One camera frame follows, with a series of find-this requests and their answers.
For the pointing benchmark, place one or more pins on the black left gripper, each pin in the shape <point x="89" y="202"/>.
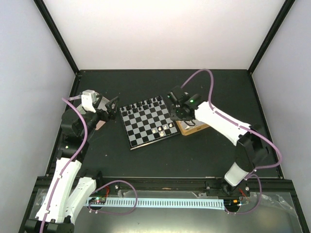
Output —
<point x="112" y="113"/>

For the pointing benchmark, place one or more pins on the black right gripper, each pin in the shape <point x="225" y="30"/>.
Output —
<point x="174" y="116"/>

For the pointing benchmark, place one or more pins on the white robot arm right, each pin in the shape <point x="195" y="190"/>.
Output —
<point x="250" y="148"/>

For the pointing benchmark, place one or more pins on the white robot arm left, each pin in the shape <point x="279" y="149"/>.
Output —
<point x="63" y="203"/>

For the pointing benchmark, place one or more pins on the pink metal tin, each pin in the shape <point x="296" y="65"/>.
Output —
<point x="84" y="113"/>

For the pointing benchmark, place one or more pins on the gold metal tin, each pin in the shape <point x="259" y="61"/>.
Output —
<point x="189" y="127"/>

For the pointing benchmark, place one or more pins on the black white chessboard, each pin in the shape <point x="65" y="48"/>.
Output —
<point x="141" y="117"/>

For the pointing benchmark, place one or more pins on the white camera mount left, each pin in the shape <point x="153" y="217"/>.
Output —
<point x="87" y="99"/>

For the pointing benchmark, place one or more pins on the black front rail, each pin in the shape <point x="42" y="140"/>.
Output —
<point x="212" y="186"/>

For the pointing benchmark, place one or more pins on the white slotted cable duct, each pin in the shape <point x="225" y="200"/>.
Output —
<point x="155" y="203"/>

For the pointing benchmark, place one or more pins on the black frame post left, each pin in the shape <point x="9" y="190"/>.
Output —
<point x="41" y="6"/>

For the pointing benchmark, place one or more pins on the black frame post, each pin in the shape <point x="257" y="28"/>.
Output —
<point x="283" y="12"/>
<point x="41" y="6"/>

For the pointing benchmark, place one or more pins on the black frame post right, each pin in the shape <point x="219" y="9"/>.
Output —
<point x="283" y="12"/>

